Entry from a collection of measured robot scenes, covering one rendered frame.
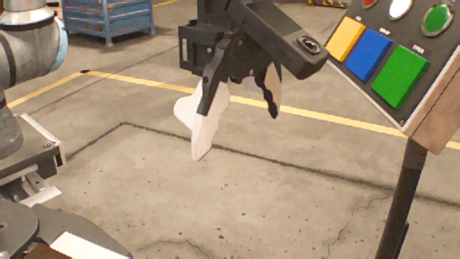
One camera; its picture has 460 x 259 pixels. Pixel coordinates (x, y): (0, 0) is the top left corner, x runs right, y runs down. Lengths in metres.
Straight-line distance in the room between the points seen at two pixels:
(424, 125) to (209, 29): 0.28
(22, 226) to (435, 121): 0.45
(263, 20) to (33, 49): 0.50
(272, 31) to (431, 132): 0.25
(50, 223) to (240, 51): 0.27
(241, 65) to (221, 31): 0.04
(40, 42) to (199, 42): 0.42
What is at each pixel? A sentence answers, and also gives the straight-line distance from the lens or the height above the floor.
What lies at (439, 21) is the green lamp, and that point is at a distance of 0.54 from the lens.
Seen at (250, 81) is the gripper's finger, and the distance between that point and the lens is 0.51.
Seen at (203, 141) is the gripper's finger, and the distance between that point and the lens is 0.41.
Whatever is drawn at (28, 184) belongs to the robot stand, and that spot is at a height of 0.76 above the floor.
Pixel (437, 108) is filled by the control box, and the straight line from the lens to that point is 0.50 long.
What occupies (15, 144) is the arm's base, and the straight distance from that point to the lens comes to 0.79.
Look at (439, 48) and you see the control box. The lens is 0.51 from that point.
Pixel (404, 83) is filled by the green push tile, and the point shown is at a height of 1.01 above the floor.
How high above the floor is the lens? 1.16
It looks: 27 degrees down
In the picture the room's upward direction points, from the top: straight up
